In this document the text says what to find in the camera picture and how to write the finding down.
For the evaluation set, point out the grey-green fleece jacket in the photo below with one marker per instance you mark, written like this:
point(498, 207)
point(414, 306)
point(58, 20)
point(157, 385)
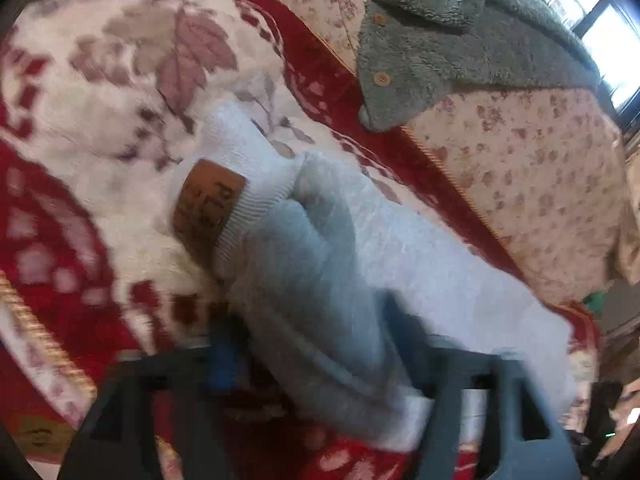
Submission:
point(413, 53)

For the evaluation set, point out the dark window frame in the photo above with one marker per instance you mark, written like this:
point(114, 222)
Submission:
point(610, 31)

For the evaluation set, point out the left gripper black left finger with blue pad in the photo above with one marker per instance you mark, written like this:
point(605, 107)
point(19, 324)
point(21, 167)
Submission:
point(116, 440)

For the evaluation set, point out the light grey fleece pants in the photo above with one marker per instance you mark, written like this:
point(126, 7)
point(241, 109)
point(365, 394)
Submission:
point(310, 250)

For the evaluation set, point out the red and cream floral blanket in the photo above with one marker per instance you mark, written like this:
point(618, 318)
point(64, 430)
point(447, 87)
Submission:
point(100, 100)

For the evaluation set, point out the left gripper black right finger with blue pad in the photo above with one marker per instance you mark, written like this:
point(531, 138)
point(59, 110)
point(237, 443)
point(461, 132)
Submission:
point(490, 395)

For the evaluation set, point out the cream floral quilt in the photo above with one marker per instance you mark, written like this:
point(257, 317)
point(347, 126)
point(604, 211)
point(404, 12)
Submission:
point(544, 169)

